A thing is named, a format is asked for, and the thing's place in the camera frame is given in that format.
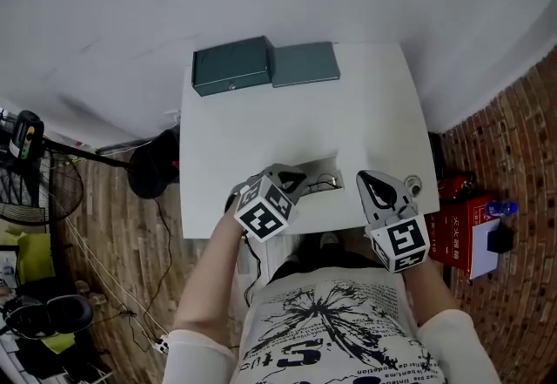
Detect white printed shirt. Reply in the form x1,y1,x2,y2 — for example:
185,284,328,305
162,265,502,384

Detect red fire extinguisher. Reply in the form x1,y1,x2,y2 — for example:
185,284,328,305
436,170,478,201

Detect dark green flat box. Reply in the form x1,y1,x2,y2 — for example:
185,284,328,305
271,41,341,89

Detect red cardboard box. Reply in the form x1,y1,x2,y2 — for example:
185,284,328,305
425,194,496,280

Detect white round table grommet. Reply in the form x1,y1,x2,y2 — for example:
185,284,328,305
404,174,424,197

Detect person's grey shoe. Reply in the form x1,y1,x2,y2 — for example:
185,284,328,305
319,231,341,251

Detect black standing fan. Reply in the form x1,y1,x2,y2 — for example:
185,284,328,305
0,109,181,227

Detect dark green lockable metal box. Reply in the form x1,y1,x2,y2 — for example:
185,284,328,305
191,35,276,98

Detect black power cable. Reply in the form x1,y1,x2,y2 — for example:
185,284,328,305
125,197,175,353

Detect black thin-framed glasses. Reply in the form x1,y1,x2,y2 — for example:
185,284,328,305
305,172,342,196

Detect person's left forearm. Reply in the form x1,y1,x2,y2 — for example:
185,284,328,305
172,211,245,345

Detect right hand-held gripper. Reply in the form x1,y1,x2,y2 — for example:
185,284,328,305
355,170,431,275

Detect black trousers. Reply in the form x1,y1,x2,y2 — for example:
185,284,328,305
270,233,385,284

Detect person's right forearm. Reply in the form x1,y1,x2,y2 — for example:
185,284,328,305
402,257,454,327

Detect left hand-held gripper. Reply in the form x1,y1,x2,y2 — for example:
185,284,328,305
234,163,308,243

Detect white glasses case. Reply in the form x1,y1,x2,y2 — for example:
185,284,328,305
292,150,346,203

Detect small black box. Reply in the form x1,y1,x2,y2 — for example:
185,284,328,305
487,222,515,254

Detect white paper sheet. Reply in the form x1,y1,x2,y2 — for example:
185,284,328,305
468,218,501,280

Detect blue water bottle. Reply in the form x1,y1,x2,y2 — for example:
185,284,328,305
484,199,520,219

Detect yellow-green bag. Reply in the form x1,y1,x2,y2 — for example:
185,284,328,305
3,231,57,280

